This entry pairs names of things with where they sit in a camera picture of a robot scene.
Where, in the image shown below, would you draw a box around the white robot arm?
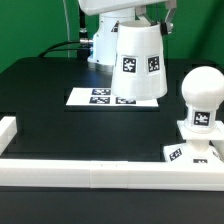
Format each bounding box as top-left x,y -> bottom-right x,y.
78,0 -> 177,72

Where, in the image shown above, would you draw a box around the white right fence piece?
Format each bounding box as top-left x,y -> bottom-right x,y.
212,140 -> 224,158

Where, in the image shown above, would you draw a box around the white marker sheet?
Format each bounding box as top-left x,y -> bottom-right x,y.
66,87 -> 158,107

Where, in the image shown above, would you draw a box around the white lamp shade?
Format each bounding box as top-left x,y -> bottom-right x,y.
111,20 -> 167,100

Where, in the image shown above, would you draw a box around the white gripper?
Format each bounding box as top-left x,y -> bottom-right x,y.
78,0 -> 177,35

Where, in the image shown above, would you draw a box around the white front fence rail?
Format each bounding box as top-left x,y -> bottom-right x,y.
0,159 -> 224,191

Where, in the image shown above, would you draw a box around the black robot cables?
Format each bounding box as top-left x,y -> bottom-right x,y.
38,0 -> 94,58

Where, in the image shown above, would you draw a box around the white left fence piece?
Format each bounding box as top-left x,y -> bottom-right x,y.
0,116 -> 17,155

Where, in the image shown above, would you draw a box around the white lamp bulb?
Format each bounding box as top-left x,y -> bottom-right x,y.
182,66 -> 224,133

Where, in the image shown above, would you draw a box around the white fence piece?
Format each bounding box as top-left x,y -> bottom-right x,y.
0,116 -> 17,155
212,140 -> 224,158

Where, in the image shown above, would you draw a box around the white lamp base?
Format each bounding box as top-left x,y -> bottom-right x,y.
163,120 -> 224,165

